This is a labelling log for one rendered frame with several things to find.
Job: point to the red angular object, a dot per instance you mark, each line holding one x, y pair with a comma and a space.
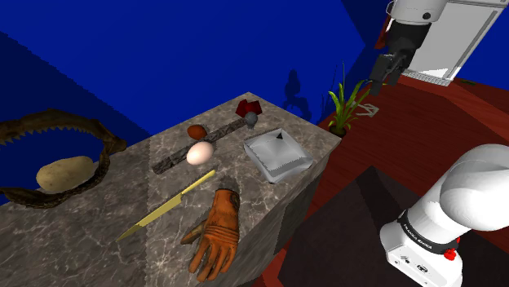
248, 106

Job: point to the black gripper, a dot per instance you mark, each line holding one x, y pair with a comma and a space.
405, 37

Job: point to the green potted plant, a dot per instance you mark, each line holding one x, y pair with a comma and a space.
343, 107

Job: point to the tan potato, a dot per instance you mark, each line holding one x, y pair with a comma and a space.
65, 173

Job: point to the white framed panel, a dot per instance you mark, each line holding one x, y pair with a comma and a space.
445, 39

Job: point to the brown toothed jaw bone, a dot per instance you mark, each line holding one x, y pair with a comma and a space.
107, 145

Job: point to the white paper bag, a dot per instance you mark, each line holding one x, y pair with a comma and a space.
278, 155

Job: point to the dark robot stand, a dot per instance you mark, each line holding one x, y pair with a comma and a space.
342, 230

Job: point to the white egg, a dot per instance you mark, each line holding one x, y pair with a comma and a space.
200, 153

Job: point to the brown egg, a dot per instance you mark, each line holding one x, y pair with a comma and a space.
197, 132

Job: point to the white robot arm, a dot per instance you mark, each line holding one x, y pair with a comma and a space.
457, 198

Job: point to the yellow knife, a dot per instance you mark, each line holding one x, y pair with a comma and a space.
167, 204

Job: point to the dark stick with grey head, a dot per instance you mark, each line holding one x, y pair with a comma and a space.
175, 159

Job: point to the orange leather glove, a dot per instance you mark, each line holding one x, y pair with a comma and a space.
218, 234

